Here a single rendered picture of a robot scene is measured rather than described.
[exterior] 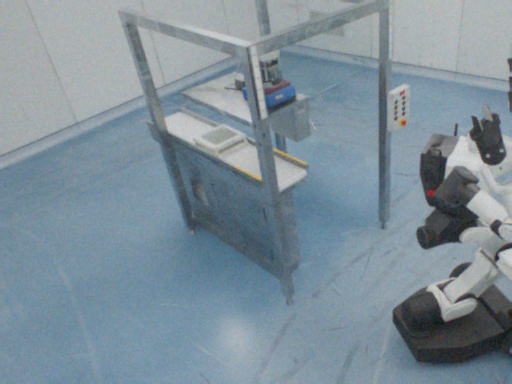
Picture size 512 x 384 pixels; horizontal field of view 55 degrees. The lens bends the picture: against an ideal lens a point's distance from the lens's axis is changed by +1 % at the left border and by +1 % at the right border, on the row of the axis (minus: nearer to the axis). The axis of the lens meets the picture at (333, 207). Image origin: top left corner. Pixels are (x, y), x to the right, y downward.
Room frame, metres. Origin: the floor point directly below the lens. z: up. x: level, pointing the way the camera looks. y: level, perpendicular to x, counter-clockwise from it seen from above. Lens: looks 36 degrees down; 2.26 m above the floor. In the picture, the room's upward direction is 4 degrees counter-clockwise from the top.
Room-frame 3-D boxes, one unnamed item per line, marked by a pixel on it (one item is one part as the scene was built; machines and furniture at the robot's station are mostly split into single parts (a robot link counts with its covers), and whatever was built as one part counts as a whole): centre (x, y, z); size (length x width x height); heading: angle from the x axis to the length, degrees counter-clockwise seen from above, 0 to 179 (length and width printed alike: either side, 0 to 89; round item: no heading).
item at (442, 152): (1.81, -0.57, 1.08); 0.34 x 0.30 x 0.36; 152
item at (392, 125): (2.80, -0.45, 0.96); 0.17 x 0.06 x 0.26; 135
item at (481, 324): (1.81, -0.63, 0.19); 0.64 x 0.52 x 0.33; 108
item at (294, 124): (2.43, 0.21, 1.13); 0.22 x 0.11 x 0.20; 45
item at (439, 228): (1.78, -0.54, 0.81); 0.28 x 0.13 x 0.18; 108
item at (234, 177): (2.76, 0.70, 0.76); 1.30 x 0.29 x 0.10; 45
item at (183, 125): (2.76, 0.70, 0.79); 1.35 x 0.25 x 0.05; 45
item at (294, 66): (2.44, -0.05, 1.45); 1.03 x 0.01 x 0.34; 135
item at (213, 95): (2.48, 0.45, 1.24); 0.62 x 0.38 x 0.04; 45
